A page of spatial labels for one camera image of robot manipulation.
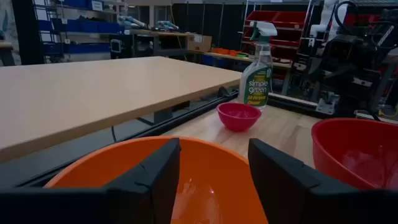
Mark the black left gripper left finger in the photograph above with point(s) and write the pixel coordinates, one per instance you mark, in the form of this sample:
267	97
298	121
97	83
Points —
149	186

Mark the blue bin storage shelf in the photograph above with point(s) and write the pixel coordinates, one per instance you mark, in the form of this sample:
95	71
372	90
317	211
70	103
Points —
81	28

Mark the long wooden bench top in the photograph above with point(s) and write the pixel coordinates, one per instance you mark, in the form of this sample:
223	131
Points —
245	59

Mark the wooden workbench with black frame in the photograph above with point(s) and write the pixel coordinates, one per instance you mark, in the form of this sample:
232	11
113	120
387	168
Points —
161	39

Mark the brown cardboard box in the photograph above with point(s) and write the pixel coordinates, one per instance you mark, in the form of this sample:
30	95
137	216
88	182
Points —
199	43

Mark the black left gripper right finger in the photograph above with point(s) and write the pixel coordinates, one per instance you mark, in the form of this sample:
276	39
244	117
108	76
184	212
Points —
280	180

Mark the large red plastic bowl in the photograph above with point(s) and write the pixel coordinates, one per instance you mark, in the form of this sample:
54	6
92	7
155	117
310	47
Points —
351	149

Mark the orange plastic bowl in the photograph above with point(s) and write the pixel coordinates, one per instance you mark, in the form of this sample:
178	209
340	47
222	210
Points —
214	174

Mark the red bin storage rack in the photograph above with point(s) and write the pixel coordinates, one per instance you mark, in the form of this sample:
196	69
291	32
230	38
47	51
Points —
280	28

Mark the black vertical pillar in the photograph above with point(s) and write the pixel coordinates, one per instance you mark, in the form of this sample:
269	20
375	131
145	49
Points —
28	31

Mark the silver metal corner bracket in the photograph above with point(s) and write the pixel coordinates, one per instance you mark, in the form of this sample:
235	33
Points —
327	105

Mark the black aluminium frame rail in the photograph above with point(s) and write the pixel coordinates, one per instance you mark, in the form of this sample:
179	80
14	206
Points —
292	104
174	119

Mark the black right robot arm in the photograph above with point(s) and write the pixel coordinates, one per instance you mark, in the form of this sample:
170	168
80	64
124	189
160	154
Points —
354	62

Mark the Simple Green spray bottle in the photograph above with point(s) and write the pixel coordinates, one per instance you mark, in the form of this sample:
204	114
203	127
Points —
257	84

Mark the orange parts on bench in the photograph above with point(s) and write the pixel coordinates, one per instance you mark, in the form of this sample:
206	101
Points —
222	51

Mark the light wood neighbouring table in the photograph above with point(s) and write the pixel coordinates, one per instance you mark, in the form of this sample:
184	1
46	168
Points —
93	93

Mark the small pink plastic bowl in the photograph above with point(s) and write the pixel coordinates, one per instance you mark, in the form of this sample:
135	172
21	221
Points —
237	119

